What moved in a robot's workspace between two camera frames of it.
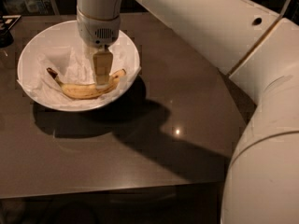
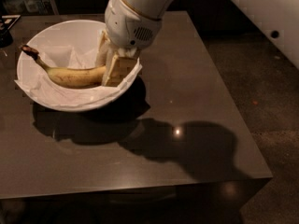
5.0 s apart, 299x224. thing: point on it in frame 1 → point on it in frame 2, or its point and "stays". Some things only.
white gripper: (97, 32) → (129, 27)
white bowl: (60, 48) stays
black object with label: (7, 21) stays
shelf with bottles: (29, 0) stays
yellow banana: (89, 91) → (82, 77)
